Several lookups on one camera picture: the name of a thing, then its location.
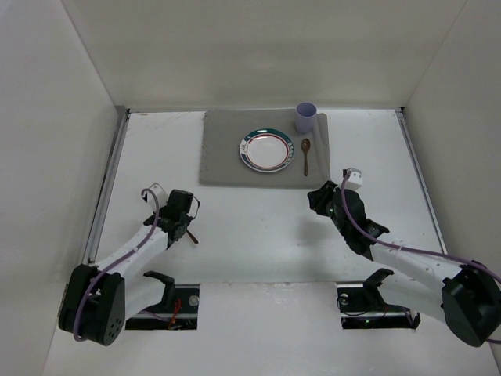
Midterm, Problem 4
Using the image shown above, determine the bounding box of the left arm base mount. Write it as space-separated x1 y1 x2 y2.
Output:
124 271 200 331

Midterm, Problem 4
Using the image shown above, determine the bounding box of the purple plastic cup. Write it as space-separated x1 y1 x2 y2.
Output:
294 102 317 134

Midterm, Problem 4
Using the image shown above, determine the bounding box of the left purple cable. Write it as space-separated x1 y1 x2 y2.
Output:
72 188 185 342

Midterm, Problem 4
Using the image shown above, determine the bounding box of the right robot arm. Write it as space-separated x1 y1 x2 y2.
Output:
307 181 500 347

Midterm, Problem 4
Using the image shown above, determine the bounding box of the brown wooden fork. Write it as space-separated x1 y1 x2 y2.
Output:
186 230 199 245

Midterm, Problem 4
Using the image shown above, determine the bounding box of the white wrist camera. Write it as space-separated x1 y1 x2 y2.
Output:
140 183 168 210
343 168 363 191

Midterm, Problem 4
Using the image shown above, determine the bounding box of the white plate with green rim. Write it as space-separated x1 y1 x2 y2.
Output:
239 128 294 173

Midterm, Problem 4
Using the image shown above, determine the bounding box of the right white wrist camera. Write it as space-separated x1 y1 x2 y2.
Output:
343 168 363 191

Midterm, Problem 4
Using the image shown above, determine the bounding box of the purple cable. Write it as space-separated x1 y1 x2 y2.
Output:
72 188 185 342
339 172 501 344

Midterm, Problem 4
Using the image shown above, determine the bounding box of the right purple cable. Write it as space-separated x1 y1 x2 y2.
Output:
339 172 501 344

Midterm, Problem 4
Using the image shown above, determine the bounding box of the brown wooden spoon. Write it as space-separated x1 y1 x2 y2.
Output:
301 138 311 176

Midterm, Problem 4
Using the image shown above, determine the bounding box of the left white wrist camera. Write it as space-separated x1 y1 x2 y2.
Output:
140 183 168 210

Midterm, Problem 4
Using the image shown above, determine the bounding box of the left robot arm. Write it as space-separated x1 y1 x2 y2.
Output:
58 184 200 346

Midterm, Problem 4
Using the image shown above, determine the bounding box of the grey cloth placemat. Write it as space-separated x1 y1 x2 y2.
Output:
199 109 330 189

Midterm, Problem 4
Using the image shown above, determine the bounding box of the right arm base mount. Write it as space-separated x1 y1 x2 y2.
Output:
336 269 421 330

